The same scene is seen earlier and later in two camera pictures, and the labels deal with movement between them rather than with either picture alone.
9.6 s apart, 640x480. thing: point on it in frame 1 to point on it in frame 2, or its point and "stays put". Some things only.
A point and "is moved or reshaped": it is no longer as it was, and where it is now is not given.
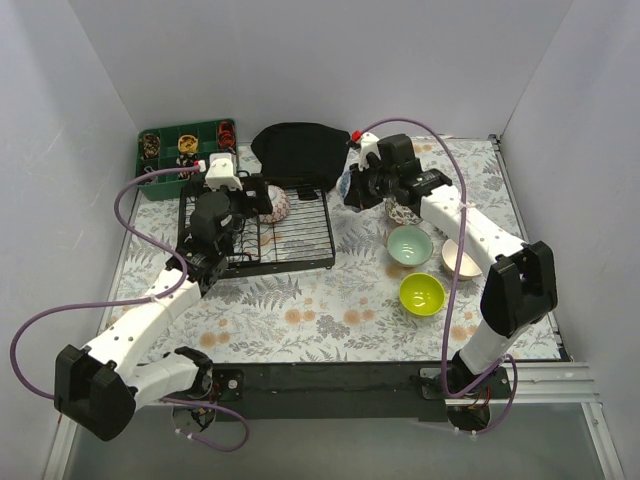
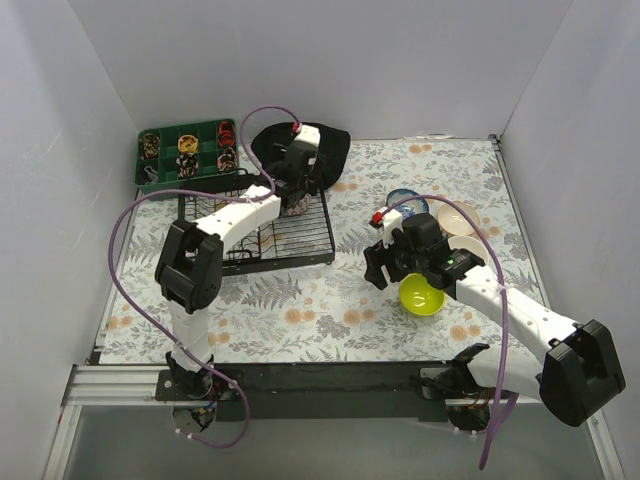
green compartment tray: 168,147 stays put
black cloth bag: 302,155 stays put
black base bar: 346,389 stays put
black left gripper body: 256,193 to 310,167
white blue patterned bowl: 343,184 is moved or reshaped
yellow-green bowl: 422,294 stays put
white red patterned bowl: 280,205 is moved or reshaped
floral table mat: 351,311 stays put
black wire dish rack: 299,240 stays put
